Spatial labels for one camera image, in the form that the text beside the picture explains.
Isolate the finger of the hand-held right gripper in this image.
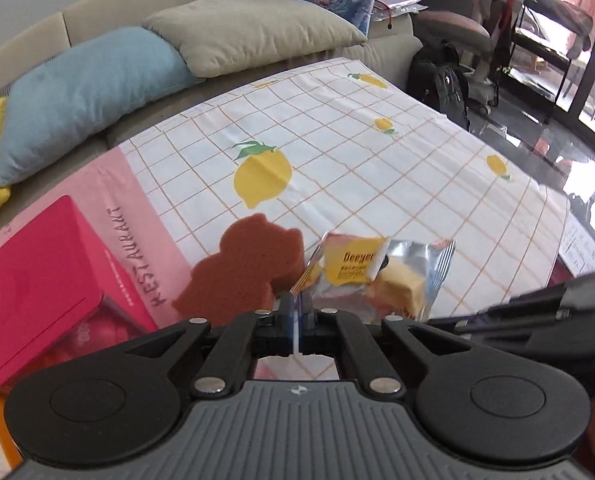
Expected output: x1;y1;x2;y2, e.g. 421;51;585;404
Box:
427;304;567;347

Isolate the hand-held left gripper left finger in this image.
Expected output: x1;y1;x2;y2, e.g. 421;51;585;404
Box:
122;292;298;397

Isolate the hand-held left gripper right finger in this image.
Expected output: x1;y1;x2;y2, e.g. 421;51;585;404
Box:
300;292;474;397

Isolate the yellow snack packet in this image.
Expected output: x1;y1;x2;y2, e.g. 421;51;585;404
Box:
287;231;457;357

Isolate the white cardboard box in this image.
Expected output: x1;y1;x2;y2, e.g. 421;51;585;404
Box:
0;385;26;469

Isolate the brown bear-shaped sponge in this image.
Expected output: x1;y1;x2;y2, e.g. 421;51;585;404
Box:
170;212;306;329

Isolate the white paper sheet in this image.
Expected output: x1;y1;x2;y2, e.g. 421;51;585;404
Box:
557;219;595;282

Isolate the lemon print checked tablecloth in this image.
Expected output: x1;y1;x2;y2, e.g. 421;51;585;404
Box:
0;55;576;471

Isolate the black backpack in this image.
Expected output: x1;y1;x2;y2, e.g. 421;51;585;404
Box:
407;42;471;132

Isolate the red lidded plastic box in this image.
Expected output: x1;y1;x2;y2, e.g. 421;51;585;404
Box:
0;195;161;394

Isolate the beige pillow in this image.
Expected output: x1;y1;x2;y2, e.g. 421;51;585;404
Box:
142;0;369;79

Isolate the blue pillow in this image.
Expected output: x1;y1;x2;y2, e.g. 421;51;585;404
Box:
0;26;204;189

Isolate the pink desk chair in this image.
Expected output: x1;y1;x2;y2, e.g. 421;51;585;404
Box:
416;0;511;117

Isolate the clear plastic folder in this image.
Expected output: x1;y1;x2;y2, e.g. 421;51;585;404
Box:
374;0;421;17

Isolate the beige sofa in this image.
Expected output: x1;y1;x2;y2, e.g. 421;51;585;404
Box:
0;0;424;181

